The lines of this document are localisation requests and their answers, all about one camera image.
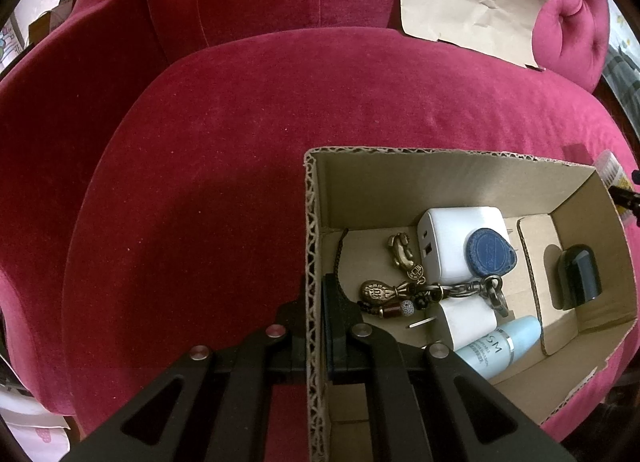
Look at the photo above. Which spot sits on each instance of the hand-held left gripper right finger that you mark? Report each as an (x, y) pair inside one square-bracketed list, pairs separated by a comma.
[(332, 342)]

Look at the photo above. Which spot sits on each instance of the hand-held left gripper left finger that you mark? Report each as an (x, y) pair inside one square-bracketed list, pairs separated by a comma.
[(292, 342)]

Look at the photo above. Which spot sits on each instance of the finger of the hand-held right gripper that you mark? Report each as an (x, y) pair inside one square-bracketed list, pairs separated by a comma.
[(627, 197)]

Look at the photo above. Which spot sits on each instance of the cotton swab container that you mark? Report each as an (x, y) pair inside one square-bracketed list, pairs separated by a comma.
[(612, 167)]

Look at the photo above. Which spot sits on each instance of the small black cylinder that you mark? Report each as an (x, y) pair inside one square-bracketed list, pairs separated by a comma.
[(575, 274)]

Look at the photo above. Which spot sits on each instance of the white charger with prongs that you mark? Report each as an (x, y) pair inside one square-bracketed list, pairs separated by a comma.
[(465, 322)]

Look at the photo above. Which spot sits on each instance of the white cube charger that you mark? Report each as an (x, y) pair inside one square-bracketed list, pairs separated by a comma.
[(445, 229)]

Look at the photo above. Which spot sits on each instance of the light blue tube bottle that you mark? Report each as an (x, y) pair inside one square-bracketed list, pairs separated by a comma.
[(505, 342)]

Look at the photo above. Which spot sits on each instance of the cardboard box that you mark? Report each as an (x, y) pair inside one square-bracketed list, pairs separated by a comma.
[(450, 182)]

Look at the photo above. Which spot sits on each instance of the grey plaid blanket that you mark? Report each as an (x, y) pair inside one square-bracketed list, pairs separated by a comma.
[(622, 72)]

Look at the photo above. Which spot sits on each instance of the red velvet tufted sofa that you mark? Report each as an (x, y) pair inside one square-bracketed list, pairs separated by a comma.
[(200, 142)]

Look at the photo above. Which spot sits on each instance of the white printed cloth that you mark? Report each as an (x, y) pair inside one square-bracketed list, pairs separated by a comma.
[(30, 427)]

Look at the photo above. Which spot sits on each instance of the cartoon wall poster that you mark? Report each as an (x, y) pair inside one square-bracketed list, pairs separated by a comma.
[(10, 40)]

